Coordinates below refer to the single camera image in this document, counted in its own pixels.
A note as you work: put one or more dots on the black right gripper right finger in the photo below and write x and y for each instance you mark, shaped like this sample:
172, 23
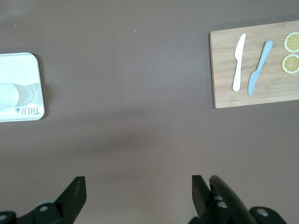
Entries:
201, 198

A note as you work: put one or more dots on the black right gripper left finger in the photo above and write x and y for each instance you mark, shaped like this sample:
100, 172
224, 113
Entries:
70, 203

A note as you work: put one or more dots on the white plastic cup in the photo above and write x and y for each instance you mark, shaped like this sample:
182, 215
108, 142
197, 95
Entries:
11, 94

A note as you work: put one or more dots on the white bear print tray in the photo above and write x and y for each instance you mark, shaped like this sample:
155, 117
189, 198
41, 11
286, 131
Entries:
18, 67

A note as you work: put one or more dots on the bamboo cutting board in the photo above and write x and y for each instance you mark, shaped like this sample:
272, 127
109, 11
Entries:
266, 98

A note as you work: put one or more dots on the white plastic knife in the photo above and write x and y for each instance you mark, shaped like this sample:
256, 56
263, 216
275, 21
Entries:
238, 65

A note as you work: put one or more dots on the blue-grey plastic knife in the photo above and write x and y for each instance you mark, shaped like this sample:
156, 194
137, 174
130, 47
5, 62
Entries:
259, 67

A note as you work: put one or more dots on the brown table cover mat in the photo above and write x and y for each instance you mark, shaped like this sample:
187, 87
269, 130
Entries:
128, 70

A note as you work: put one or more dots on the yellow lemon slice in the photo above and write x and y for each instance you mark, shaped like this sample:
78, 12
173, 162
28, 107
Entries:
292, 42
290, 64

